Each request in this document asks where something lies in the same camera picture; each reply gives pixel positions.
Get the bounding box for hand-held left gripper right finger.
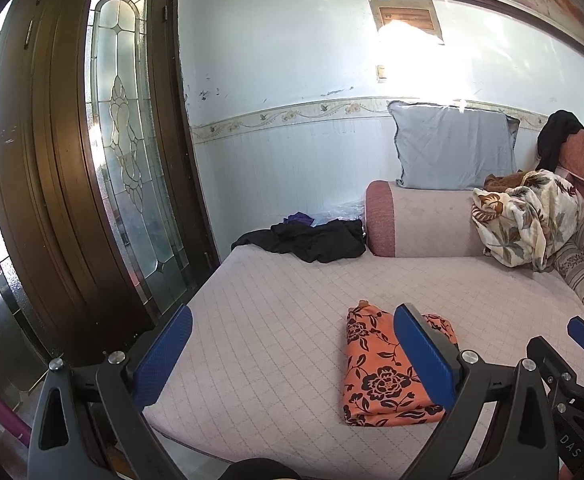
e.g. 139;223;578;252
393;303;559;480

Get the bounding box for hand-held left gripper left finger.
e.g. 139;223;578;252
27;304;194;480

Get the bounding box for orange floral shirt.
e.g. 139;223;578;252
342;300;460;427

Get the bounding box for black clothes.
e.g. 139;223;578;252
231;219;367;264

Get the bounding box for pink quilted sofa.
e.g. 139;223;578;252
142;127;584;480

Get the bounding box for pink sofa bolster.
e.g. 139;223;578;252
364;180;493;259

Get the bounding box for cream floral blanket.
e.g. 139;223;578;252
471;170;584;272

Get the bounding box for person's dark clothing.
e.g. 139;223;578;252
219;457;305;480

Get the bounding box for clear plastic bag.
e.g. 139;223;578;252
312;200;368;226

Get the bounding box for brown cloth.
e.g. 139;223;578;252
484;172;528;193

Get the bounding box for black garment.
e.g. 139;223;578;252
536;110;584;172

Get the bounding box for grey pillow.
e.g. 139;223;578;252
387;100;521;190

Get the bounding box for wooden door with stained glass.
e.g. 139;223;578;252
0;0;220;391

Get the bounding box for wall electrical panel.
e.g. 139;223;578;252
367;0;445;45

